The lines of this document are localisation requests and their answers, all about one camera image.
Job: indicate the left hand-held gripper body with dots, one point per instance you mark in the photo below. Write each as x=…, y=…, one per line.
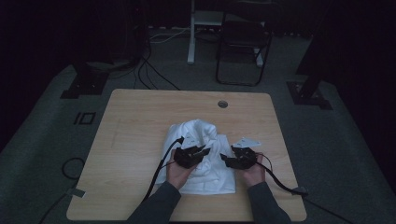
x=185, y=157

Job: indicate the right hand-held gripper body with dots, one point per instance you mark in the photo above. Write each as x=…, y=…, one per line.
x=246, y=158

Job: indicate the white gathered skirt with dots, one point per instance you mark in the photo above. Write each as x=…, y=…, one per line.
x=214, y=177

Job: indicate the person's right hand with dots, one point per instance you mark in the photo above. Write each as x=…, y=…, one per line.
x=255, y=175

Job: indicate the person's left hand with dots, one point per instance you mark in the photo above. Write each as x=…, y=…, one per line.
x=177, y=175

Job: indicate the black stand base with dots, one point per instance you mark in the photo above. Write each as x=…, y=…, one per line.
x=85, y=85
x=306, y=96

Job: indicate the grey tape piece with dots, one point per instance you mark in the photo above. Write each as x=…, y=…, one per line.
x=76, y=193

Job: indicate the black folding chair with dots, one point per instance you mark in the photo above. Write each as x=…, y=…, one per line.
x=244, y=34

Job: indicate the dark equipment tower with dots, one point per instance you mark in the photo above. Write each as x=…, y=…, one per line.
x=124, y=31

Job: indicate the white desk frame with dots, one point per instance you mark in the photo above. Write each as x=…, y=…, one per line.
x=191, y=37

